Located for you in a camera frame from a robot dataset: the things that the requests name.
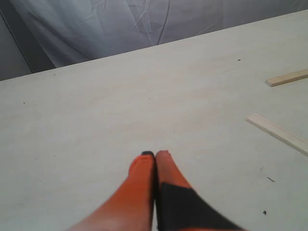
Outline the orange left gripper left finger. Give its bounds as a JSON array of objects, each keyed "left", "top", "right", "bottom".
[{"left": 69, "top": 151, "right": 154, "bottom": 231}]

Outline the plain wood stick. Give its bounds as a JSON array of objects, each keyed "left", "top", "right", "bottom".
[{"left": 246, "top": 114, "right": 308, "bottom": 156}]

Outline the left gripper orange black-padded right finger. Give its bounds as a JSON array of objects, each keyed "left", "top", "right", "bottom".
[{"left": 155, "top": 151, "right": 243, "bottom": 231}]

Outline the white backdrop cloth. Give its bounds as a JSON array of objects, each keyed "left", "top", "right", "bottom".
[{"left": 0, "top": 0, "right": 308, "bottom": 73}]

